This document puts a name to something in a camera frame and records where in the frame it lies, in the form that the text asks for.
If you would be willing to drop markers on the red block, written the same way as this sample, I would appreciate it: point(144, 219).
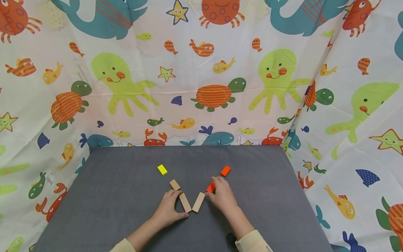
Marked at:
point(210, 188)

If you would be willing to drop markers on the long wooden block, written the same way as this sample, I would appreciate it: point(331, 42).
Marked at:
point(198, 202)
point(185, 203)

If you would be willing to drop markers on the yellow block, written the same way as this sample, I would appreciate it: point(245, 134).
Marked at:
point(162, 169)

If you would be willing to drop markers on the person's right thumb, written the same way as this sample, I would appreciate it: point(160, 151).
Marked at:
point(211, 197)

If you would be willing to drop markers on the person's left forearm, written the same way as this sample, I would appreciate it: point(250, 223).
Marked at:
point(138, 238)

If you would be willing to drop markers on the person's right forearm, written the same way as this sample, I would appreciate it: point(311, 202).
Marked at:
point(247, 232)

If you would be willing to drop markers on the orange block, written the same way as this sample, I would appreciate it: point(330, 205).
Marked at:
point(225, 170)

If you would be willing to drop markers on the person's right fingers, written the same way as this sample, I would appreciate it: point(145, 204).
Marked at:
point(220, 182)

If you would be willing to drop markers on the person's right hand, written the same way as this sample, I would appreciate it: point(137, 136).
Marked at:
point(225, 199)

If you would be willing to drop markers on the person's left hand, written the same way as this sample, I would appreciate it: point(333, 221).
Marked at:
point(167, 211)

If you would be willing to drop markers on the person's left thumb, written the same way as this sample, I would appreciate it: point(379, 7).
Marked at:
point(181, 216)

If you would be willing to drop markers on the small wooden block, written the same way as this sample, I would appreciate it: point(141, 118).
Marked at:
point(174, 184)

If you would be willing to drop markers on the person's left fingers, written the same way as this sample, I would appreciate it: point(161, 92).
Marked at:
point(174, 196)

